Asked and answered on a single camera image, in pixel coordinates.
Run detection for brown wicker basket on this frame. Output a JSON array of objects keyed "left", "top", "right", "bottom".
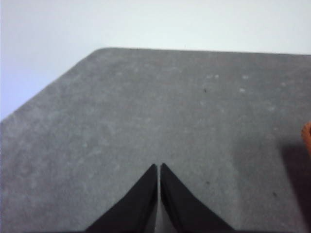
[{"left": 302, "top": 121, "right": 311, "bottom": 155}]

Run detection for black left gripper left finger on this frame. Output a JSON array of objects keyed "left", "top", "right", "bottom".
[{"left": 86, "top": 164, "right": 158, "bottom": 233}]

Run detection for grey table mat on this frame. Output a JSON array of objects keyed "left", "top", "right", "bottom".
[{"left": 0, "top": 48, "right": 311, "bottom": 233}]

